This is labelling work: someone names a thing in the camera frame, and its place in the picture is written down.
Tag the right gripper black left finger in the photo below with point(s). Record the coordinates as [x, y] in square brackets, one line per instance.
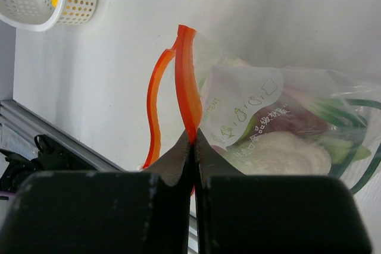
[90, 211]

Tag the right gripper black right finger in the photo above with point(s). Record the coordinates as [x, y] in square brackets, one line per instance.
[239, 213]

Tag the clear zip bag orange zipper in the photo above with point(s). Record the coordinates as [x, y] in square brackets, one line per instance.
[198, 87]

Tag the red grape bunch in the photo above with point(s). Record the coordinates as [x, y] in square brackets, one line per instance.
[285, 115]

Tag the aluminium rail frame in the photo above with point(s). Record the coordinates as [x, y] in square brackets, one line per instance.
[28, 125]

